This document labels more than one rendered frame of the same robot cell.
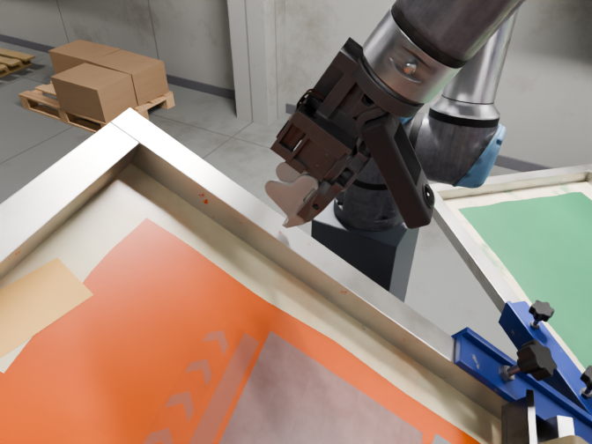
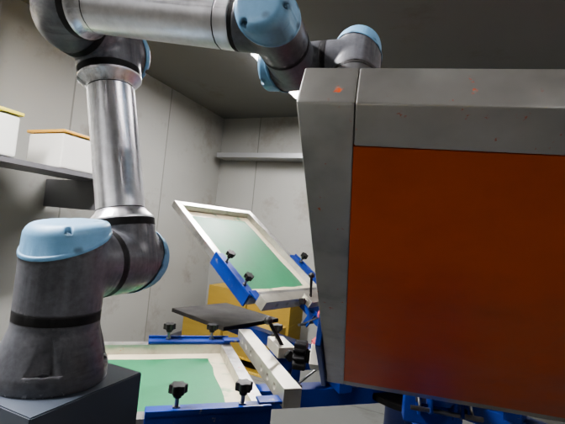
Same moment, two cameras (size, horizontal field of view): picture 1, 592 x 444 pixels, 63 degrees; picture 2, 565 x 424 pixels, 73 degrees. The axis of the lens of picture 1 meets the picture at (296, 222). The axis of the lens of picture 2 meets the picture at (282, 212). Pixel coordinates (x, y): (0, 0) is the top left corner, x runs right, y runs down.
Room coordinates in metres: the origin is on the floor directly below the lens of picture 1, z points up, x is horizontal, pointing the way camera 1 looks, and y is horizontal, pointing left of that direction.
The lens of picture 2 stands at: (0.55, 0.45, 1.44)
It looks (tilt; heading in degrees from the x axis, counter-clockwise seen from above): 3 degrees up; 264
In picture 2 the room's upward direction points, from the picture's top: 5 degrees clockwise
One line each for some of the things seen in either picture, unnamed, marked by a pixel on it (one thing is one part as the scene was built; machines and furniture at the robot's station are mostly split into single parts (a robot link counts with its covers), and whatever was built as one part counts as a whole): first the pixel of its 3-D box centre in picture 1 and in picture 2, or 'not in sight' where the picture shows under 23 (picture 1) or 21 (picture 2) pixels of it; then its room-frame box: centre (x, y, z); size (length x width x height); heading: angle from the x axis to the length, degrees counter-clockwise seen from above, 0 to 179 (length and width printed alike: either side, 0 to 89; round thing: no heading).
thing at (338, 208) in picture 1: (372, 188); (54, 341); (0.80, -0.15, 1.25); 0.15 x 0.15 x 0.10
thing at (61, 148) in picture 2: not in sight; (72, 155); (1.78, -2.42, 1.84); 0.45 x 0.37 x 0.25; 61
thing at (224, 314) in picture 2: not in sight; (282, 340); (0.29, -1.45, 0.91); 1.34 x 0.41 x 0.08; 132
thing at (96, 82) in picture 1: (93, 85); not in sight; (3.84, 1.67, 0.19); 1.09 x 0.73 x 0.39; 61
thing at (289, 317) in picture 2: not in sight; (242, 323); (0.41, -3.97, 0.36); 1.23 x 0.87 x 0.72; 151
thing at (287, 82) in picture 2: not in sight; (293, 62); (0.49, -0.15, 1.72); 0.11 x 0.11 x 0.08; 68
